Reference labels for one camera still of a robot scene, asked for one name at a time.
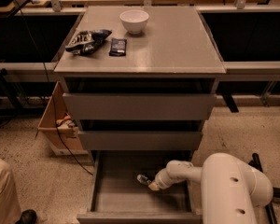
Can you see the grey open bottom drawer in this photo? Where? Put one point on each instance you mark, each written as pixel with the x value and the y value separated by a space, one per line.
pixel 116 197

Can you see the grey top drawer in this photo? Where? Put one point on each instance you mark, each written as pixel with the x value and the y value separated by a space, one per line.
pixel 140 106

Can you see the dark chip bag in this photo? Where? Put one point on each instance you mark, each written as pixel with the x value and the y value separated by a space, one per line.
pixel 87 42

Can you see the black shoe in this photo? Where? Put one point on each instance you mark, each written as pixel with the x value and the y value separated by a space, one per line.
pixel 27 217

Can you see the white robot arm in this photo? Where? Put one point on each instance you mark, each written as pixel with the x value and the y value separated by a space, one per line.
pixel 230 188

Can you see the brown cardboard box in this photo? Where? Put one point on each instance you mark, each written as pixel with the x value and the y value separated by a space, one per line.
pixel 58 128

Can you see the grey drawer cabinet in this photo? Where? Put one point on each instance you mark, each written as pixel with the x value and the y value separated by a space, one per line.
pixel 173 55

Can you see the silver blue redbull can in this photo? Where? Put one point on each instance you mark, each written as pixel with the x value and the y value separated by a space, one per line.
pixel 143 179

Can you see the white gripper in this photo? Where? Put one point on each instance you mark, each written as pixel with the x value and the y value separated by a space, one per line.
pixel 161 179

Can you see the white ceramic bowl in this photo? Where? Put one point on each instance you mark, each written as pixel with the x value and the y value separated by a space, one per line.
pixel 134 21

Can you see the dark blue snack packet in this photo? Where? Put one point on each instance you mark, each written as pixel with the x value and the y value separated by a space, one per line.
pixel 118 47

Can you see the beige trouser leg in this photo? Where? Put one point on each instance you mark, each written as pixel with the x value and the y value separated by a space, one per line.
pixel 10 211

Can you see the grey middle drawer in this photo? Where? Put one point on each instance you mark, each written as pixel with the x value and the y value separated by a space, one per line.
pixel 111 140

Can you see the black metal stand leg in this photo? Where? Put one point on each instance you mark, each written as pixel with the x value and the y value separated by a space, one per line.
pixel 256 163

